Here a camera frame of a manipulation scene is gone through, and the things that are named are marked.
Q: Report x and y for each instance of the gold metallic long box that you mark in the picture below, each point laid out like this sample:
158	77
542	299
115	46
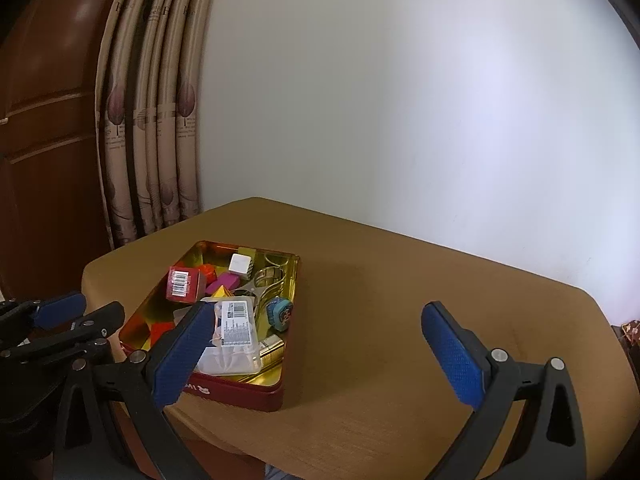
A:
271	348

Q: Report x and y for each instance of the orange-red rounded square case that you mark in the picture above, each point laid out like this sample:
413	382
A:
209	272

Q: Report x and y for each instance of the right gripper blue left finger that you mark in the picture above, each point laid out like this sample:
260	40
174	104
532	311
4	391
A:
146	382

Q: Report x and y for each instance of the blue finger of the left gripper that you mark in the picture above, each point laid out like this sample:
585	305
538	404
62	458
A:
100	323
58	311

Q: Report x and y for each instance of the white cube block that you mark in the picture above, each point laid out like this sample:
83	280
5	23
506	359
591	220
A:
241	265

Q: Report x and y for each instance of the magenta block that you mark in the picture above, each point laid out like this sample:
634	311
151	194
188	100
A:
228	281

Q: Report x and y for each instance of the pink red cosmetic carton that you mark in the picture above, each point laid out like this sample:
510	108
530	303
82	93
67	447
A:
185	285

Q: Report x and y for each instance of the red gold toffee tin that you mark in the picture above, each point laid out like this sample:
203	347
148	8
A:
252	291

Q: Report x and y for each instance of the brown wooden door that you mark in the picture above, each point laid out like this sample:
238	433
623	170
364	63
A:
52	215

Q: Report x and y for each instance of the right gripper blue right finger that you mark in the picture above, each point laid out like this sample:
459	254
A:
549	441

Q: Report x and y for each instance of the clear plastic labelled box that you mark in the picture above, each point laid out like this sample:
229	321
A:
233	349

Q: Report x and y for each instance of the red rectangular block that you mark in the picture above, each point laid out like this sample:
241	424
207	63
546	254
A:
157	330

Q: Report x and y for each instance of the beige patterned curtain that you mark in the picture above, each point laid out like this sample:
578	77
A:
146	107

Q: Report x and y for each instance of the blue toy watch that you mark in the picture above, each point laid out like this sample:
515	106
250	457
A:
279	312

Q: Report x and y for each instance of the yellow triangular block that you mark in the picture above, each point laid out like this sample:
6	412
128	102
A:
221	292

